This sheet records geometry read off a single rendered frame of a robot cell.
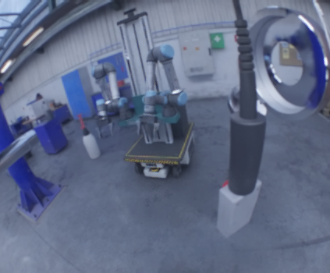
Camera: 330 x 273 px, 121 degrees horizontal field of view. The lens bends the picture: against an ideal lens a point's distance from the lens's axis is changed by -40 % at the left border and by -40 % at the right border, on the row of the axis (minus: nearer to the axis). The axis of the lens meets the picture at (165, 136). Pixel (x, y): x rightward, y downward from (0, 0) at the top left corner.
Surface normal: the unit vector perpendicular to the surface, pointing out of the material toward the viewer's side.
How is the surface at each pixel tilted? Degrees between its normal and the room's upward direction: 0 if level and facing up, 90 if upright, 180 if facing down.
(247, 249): 0
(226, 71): 90
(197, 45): 90
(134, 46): 90
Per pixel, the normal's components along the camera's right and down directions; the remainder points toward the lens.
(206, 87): -0.20, 0.48
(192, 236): -0.19, -0.88
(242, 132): -0.64, 0.45
